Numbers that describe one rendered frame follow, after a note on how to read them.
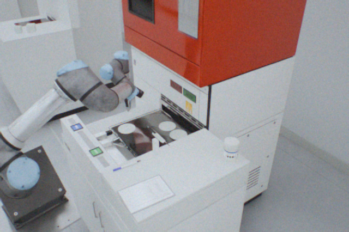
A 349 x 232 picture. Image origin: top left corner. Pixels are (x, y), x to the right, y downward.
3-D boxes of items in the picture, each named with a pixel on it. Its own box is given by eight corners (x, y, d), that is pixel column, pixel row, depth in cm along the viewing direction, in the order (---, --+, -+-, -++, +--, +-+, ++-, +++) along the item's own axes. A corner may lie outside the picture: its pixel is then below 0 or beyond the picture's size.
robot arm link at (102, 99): (117, 108, 126) (144, 87, 173) (97, 86, 124) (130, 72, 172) (96, 126, 128) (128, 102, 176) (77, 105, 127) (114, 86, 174)
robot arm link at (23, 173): (19, 199, 133) (22, 194, 122) (-5, 174, 132) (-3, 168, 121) (43, 178, 140) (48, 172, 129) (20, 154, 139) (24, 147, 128)
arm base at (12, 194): (12, 206, 140) (13, 203, 132) (-8, 176, 140) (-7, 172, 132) (44, 185, 149) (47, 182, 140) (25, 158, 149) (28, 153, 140)
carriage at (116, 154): (104, 138, 193) (104, 133, 191) (135, 173, 168) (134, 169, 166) (91, 142, 189) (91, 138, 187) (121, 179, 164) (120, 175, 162)
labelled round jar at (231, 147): (230, 150, 165) (232, 134, 160) (240, 157, 160) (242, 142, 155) (220, 155, 162) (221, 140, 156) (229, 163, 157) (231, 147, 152)
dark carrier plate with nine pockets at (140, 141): (160, 110, 210) (160, 109, 209) (193, 136, 186) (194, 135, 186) (111, 128, 193) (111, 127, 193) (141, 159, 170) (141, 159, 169)
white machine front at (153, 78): (137, 91, 246) (133, 39, 224) (207, 146, 191) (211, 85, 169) (133, 92, 245) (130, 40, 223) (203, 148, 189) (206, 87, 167)
